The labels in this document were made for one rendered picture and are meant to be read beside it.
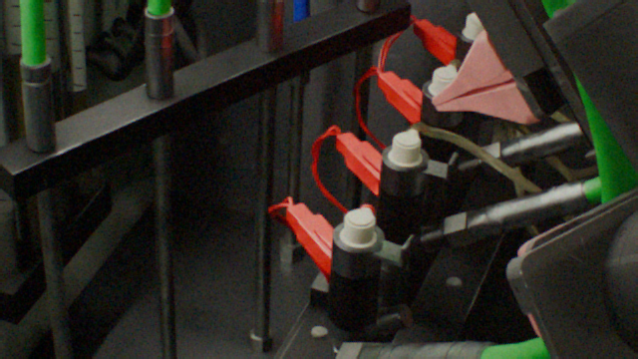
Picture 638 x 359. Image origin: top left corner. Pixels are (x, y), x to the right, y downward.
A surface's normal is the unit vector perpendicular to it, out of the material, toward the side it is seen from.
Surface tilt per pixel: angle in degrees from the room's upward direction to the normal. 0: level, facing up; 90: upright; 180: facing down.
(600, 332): 45
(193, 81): 0
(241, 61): 0
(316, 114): 90
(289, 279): 0
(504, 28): 90
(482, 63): 104
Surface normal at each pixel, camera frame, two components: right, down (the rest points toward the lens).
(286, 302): 0.04, -0.80
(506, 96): -0.78, 0.52
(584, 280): 0.22, -0.15
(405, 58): -0.36, 0.54
